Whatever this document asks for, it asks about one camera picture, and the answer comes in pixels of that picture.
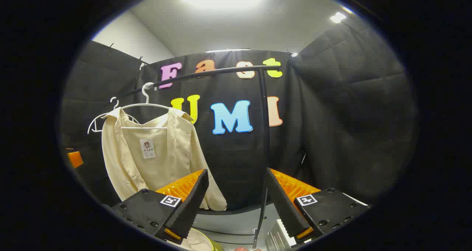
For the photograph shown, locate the black metal clothes rack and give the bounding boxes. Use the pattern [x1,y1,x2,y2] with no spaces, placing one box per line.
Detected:
[105,65,284,250]

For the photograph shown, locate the cream button-up shirt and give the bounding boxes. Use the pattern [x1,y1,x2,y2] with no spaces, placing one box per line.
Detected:
[101,108,227,212]

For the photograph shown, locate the black backdrop cloth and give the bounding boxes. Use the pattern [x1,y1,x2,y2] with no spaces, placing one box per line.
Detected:
[61,41,419,211]

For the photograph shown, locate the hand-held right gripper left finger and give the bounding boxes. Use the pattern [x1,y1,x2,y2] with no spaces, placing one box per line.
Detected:
[110,169,209,245]

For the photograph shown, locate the cream laundry hamper green rim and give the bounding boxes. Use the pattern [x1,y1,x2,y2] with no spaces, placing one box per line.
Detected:
[173,227,225,251]

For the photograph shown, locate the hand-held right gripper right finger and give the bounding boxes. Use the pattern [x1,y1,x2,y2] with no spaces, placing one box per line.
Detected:
[265,167,371,244]

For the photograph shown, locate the white ribbed object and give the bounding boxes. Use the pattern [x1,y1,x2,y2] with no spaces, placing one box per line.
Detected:
[265,218,297,250]

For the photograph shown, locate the white plastic hanger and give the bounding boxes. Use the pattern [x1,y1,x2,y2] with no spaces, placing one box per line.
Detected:
[87,97,140,134]

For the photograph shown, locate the white hanger with taped hook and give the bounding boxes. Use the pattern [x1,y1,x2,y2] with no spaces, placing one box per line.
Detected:
[105,82,194,130]

